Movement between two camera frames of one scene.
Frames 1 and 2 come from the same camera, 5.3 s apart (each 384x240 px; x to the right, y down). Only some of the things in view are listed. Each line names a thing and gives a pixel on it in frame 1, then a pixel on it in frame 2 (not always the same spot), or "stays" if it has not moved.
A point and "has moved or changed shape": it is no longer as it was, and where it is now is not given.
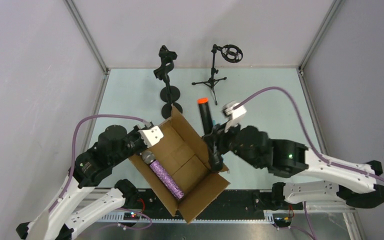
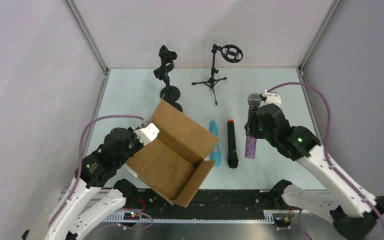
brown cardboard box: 183,156 has moved or changed shape
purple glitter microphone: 148,157 has moved or changed shape
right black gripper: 216,139 → 254,120
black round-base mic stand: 168,94 stays
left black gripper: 136,143 stays
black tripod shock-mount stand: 232,53 stays
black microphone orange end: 205,115 has moved or changed shape
